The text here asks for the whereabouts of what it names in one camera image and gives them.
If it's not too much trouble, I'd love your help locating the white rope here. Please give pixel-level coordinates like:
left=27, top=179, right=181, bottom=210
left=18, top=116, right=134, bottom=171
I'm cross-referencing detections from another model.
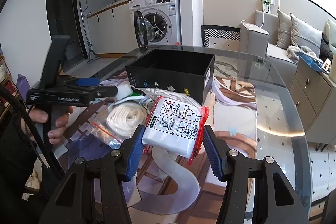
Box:
left=90, top=101, right=153, bottom=150

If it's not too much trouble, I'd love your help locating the white tissue pack red edge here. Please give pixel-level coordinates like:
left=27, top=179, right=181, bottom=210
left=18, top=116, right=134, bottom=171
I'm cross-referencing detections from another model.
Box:
left=142, top=96, right=210, bottom=164

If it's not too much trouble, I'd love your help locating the black cardboard box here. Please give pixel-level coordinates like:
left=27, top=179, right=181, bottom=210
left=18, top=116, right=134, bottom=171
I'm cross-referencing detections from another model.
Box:
left=126, top=50, right=215, bottom=105

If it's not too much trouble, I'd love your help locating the person's left hand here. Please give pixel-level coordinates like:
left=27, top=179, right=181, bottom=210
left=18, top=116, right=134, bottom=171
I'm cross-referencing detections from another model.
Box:
left=21, top=106, right=74, bottom=145

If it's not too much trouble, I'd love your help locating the floor mop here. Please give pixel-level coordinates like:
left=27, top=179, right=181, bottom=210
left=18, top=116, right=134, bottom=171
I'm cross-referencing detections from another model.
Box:
left=79, top=2, right=100, bottom=64

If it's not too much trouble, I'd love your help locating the white front-load washing machine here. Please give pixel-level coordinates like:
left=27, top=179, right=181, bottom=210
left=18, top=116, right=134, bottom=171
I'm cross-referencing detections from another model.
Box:
left=129, top=0, right=182, bottom=46

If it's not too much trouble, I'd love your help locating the grey drawer side cabinet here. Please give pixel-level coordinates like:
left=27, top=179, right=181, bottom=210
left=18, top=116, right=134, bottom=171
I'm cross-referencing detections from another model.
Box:
left=289, top=59, right=336, bottom=144

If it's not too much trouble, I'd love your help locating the black white patterned rug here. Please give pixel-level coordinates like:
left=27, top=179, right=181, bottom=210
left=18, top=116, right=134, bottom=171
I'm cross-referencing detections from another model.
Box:
left=201, top=25, right=240, bottom=51

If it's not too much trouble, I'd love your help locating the grey fabric sofa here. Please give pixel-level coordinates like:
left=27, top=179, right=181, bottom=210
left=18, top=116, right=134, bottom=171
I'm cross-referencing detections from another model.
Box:
left=240, top=9, right=336, bottom=90

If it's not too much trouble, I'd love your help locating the grey fluffy cloth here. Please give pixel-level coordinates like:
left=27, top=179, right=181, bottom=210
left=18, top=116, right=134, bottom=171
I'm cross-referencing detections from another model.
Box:
left=286, top=45, right=317, bottom=63

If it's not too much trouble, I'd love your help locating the beige silk cushion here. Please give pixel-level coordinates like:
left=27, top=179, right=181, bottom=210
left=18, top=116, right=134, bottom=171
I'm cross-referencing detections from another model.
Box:
left=276, top=9, right=291, bottom=50

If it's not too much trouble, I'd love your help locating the grey silk cushion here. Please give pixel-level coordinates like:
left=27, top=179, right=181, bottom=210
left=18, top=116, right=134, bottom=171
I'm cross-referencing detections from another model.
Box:
left=290, top=13, right=322, bottom=57

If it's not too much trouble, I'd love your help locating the black garment on sofa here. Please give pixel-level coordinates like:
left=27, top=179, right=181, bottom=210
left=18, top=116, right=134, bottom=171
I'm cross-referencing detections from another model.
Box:
left=319, top=32, right=334, bottom=62

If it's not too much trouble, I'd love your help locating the white wall phone charger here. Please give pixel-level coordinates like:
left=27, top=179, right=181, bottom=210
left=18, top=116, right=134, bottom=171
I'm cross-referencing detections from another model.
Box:
left=261, top=0, right=275, bottom=14

